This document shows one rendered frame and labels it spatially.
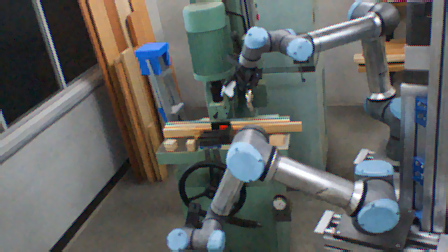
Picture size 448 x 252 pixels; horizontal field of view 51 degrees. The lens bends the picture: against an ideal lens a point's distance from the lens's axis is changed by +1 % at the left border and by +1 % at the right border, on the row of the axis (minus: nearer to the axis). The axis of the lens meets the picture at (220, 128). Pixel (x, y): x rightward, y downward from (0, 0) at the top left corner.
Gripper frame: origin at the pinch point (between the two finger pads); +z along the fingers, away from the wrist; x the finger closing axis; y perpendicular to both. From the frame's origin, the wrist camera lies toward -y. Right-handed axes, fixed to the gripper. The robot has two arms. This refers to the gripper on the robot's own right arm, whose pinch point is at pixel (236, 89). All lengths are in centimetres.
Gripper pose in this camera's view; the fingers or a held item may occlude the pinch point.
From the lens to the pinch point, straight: 197.1
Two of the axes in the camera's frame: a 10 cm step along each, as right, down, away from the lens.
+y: 4.7, 7.8, -4.2
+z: -1.6, 5.4, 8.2
